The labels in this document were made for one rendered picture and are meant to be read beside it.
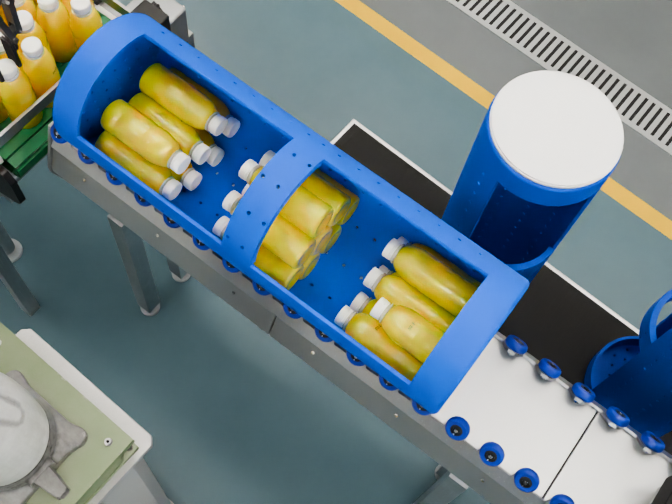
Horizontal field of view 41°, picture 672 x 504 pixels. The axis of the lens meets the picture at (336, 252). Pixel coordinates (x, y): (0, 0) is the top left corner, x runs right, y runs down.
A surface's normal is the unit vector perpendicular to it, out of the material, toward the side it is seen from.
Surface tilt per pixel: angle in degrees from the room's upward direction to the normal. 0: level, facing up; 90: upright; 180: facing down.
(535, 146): 0
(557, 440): 0
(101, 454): 5
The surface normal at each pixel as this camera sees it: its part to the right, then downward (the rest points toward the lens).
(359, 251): -0.22, -0.01
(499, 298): 0.22, -0.55
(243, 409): 0.08, -0.40
